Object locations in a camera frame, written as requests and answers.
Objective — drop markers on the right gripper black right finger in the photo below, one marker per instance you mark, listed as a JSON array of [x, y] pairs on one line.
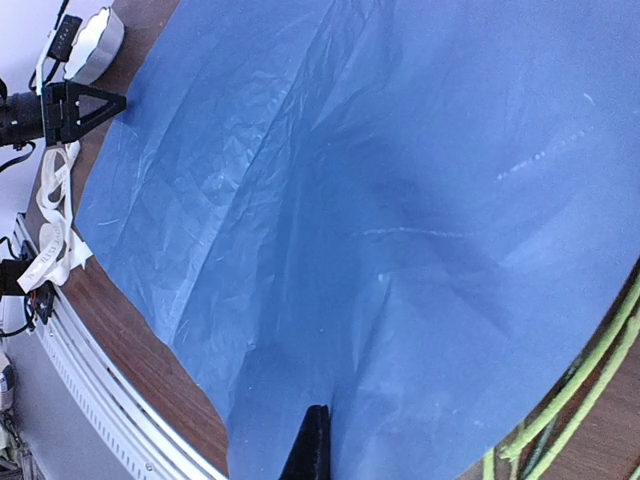
[[310, 456]]

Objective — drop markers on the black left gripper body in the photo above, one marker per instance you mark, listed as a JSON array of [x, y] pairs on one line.
[[21, 118]]

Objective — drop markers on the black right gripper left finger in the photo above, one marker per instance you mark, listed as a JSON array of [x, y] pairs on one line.
[[71, 110]]

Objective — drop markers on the blue wrapping paper sheet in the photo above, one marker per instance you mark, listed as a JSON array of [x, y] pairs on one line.
[[413, 212]]

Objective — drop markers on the white scalloped dish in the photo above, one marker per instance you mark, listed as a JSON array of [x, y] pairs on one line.
[[95, 47]]

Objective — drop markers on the cream printed ribbon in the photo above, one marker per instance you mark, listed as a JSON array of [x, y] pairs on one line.
[[60, 248]]

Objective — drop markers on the front aluminium rail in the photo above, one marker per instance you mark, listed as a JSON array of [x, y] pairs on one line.
[[147, 414]]

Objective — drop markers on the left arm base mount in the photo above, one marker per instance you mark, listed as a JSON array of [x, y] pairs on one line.
[[38, 302]]

